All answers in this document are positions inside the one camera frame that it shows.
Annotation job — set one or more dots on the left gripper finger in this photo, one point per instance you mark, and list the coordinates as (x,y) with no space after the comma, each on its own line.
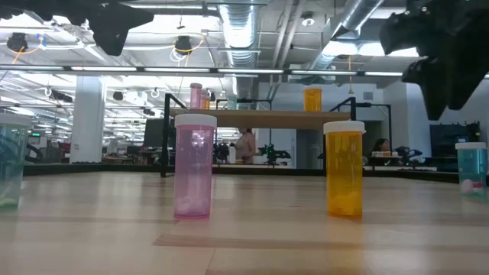
(135,21)
(111,30)

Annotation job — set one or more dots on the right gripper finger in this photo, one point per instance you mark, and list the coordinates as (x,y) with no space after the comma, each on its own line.
(428,88)
(458,84)

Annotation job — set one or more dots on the teal pill bottle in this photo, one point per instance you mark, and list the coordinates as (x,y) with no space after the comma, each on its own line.
(13,164)
(470,168)
(232,102)

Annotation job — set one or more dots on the small orange pill bottle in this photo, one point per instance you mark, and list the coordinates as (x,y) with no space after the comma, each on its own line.
(208,101)
(344,172)

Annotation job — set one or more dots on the wide orange pill bottle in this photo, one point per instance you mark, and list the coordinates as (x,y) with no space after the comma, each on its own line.
(313,100)

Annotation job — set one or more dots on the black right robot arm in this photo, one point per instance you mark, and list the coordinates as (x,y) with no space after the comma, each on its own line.
(458,7)

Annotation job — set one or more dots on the black background robot arm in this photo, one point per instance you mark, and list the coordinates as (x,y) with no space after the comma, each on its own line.
(275,153)

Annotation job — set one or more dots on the wooden shelf with black legs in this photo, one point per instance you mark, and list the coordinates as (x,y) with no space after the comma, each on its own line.
(267,119)

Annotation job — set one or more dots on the black background monitor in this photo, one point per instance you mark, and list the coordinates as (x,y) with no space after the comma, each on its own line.
(153,131)
(443,139)

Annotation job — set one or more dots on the seated person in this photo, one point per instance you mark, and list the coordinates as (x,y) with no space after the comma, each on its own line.
(380,146)

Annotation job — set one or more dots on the white pillar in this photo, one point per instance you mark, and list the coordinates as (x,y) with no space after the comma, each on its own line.
(88,118)

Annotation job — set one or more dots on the round ceiling fixture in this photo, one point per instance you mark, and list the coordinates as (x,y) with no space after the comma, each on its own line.
(308,21)

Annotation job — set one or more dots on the standing person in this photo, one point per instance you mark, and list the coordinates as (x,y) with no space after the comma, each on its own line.
(246,147)

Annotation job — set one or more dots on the black ceiling camera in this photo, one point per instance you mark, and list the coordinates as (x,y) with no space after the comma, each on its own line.
(17,41)
(183,44)

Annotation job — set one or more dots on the silver ventilation duct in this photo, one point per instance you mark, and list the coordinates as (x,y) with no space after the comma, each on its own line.
(355,15)
(238,30)

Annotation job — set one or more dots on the black aluminium table frame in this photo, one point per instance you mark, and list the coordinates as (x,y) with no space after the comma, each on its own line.
(114,168)

